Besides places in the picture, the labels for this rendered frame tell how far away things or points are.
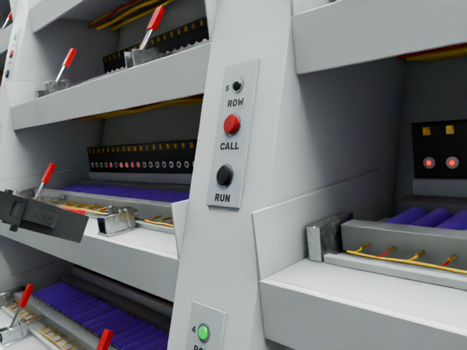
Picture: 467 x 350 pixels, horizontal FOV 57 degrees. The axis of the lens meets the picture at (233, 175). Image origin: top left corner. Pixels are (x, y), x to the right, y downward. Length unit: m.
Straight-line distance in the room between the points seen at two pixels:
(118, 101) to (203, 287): 0.29
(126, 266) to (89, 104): 0.26
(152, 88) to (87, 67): 0.54
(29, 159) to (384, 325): 0.81
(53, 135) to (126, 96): 0.45
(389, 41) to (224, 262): 0.20
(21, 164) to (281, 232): 0.71
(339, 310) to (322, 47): 0.18
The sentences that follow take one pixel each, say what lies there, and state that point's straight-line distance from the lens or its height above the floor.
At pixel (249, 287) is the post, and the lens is 0.32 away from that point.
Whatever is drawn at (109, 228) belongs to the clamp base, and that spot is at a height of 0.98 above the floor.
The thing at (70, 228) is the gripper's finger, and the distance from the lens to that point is 0.48.
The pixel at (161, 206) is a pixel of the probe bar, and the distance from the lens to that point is 0.52.
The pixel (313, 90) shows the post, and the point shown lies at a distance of 0.36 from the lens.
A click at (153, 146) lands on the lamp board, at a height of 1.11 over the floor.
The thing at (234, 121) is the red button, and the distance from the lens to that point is 0.35.
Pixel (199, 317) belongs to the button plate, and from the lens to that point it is 0.36.
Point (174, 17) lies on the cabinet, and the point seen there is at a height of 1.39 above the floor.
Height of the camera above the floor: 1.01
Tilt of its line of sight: 6 degrees up
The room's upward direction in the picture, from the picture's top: 8 degrees clockwise
